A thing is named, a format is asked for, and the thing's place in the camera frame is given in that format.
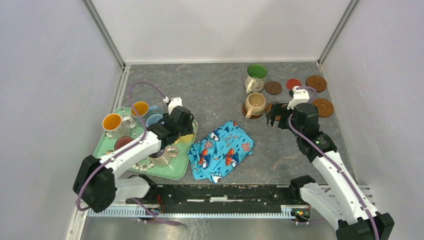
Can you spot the pink mug maroon inside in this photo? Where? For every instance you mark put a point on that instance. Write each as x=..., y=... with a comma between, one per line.
x=121, y=142

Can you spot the light blue mug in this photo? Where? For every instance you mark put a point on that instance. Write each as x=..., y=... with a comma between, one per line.
x=153, y=119

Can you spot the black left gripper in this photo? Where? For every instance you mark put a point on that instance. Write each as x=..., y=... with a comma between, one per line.
x=188, y=129

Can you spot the blue shark print cloth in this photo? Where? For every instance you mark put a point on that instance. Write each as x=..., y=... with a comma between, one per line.
x=220, y=152

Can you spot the beige mug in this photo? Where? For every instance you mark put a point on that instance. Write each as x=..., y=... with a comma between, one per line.
x=255, y=104

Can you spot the dark brown round coaster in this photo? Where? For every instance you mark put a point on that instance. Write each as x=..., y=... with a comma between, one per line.
x=273, y=87

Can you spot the red round coaster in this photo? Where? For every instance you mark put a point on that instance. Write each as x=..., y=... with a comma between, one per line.
x=293, y=82

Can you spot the small cup orange inside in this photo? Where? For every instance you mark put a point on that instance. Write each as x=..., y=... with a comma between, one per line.
x=144, y=110

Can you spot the brown wooden coaster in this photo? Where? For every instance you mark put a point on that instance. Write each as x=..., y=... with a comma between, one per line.
x=268, y=109
x=324, y=106
x=317, y=82
x=252, y=117

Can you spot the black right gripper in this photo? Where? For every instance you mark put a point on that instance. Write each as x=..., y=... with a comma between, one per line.
x=279, y=109

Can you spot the yellow mug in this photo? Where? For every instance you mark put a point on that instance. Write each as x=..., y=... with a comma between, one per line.
x=185, y=139

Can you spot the green floral tray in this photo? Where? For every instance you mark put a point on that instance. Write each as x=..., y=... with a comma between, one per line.
x=175, y=170

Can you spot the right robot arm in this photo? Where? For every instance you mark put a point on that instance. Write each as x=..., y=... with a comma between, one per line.
x=350, y=212

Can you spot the floral cup orange inside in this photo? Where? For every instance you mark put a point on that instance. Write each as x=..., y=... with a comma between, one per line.
x=115, y=126

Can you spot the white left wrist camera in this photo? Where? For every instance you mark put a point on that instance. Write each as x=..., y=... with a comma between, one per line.
x=172, y=103

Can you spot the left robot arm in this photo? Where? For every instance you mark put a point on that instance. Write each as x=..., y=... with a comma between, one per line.
x=98, y=183

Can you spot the green inside floral mug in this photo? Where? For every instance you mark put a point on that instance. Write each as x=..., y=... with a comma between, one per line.
x=255, y=78

